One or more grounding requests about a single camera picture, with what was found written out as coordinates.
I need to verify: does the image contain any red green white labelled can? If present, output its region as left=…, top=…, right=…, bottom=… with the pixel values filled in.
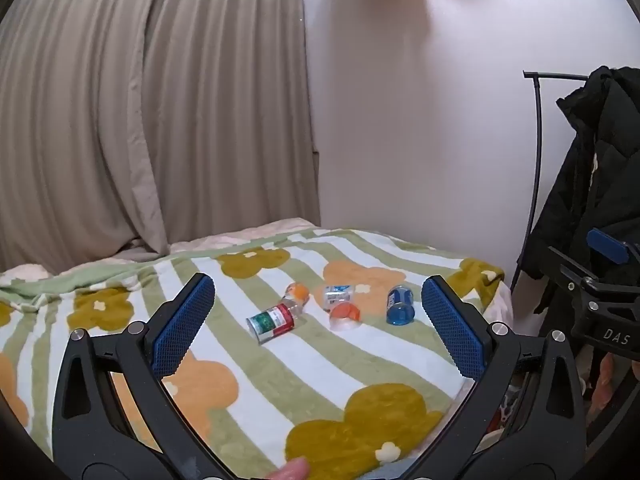
left=246, top=304, right=297, bottom=346

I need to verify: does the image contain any clear cup with orange base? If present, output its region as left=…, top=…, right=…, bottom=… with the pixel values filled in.
left=328, top=301, right=362, bottom=333

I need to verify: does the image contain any blue translucent cup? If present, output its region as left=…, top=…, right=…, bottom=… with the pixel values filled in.
left=386, top=284, right=415, bottom=325

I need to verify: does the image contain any pink fleece bed sheet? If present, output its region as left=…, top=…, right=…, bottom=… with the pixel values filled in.
left=0, top=217, right=321, bottom=282

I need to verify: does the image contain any beige curtain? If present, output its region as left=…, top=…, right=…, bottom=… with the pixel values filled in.
left=0, top=0, right=322, bottom=273

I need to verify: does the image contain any floral striped blanket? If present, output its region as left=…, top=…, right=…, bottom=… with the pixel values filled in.
left=0, top=228, right=507, bottom=480

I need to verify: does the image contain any black padded jacket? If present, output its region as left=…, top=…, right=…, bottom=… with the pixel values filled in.
left=520, top=65, right=640, bottom=333

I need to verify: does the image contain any black clothes rack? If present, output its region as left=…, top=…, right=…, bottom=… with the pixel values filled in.
left=509, top=71, right=592, bottom=292

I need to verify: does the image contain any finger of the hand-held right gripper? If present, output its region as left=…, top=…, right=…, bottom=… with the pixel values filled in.
left=547, top=227, right=640, bottom=306

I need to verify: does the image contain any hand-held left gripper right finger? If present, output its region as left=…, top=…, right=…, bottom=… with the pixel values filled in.
left=400, top=275, right=587, bottom=480

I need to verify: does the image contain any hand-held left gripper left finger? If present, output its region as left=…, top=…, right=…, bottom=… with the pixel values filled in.
left=51, top=272, right=236, bottom=480

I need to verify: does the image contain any small blue white labelled bottle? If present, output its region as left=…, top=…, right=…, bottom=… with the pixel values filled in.
left=322, top=284, right=355, bottom=308

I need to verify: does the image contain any small bottle with orange cap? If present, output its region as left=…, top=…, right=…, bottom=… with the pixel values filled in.
left=284, top=282, right=311, bottom=316

